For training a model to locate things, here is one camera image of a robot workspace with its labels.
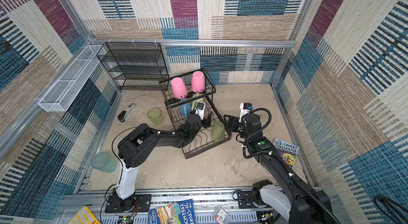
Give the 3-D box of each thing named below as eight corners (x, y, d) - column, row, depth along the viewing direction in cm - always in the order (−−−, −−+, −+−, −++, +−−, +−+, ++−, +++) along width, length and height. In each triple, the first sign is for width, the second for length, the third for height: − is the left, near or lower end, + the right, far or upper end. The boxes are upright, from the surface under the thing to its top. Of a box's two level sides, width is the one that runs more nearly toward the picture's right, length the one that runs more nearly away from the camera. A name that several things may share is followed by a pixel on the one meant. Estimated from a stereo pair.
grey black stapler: (118, 121, 104) (116, 117, 101) (133, 105, 112) (131, 101, 109) (124, 123, 103) (121, 120, 100) (139, 107, 111) (137, 104, 108)
